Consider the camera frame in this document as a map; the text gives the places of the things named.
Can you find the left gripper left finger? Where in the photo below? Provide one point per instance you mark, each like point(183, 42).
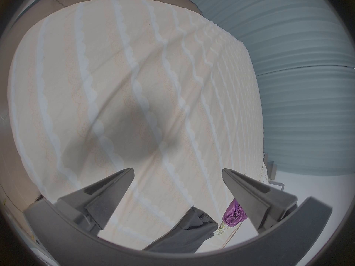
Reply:
point(102, 201)

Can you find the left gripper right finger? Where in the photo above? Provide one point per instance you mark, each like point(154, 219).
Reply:
point(252, 201)

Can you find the black T-shirt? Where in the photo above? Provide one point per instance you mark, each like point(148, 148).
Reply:
point(183, 234)

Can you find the bed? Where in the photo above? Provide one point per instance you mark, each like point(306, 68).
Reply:
point(138, 93)

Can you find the purple satin garment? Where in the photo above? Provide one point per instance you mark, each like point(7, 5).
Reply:
point(234, 215)

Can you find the white printed pillow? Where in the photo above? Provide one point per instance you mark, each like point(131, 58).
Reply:
point(265, 174)

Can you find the grey bedside table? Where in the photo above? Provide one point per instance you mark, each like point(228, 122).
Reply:
point(270, 165)

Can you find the white printed garment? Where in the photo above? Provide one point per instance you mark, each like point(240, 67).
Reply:
point(220, 229)

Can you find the blue-green curtain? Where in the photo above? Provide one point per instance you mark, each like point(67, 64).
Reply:
point(291, 65)

